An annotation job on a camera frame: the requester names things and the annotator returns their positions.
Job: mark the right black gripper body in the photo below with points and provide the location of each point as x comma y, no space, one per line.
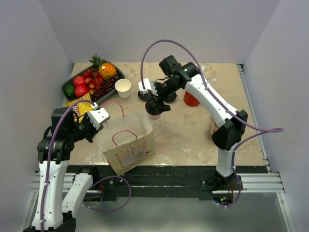
163,89

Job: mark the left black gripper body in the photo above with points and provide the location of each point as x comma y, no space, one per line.
87,129

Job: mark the black cup lid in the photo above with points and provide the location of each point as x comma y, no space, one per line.
145,96
150,107
170,98

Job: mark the brown paper bag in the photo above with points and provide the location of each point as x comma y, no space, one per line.
126,141

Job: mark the white paper cup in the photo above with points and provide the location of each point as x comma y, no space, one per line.
123,87
153,117

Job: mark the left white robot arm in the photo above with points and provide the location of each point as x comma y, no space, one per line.
54,212

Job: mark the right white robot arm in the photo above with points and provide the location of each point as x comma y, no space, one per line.
231,122

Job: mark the yellow chips bag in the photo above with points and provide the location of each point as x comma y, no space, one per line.
81,108

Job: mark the red straw holder cup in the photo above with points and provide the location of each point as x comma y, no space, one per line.
190,100

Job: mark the red apple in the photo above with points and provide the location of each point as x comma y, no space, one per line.
79,80
81,90

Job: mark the green lime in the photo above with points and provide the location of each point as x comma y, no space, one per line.
70,91

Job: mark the white wrapped straws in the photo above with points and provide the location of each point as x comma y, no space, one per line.
209,74

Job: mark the purple grape bunch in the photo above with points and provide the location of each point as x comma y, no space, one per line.
103,89

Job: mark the cardboard cup carrier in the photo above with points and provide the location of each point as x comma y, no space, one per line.
213,128

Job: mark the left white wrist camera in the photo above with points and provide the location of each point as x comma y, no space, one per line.
98,116

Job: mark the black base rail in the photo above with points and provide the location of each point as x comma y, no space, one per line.
199,182

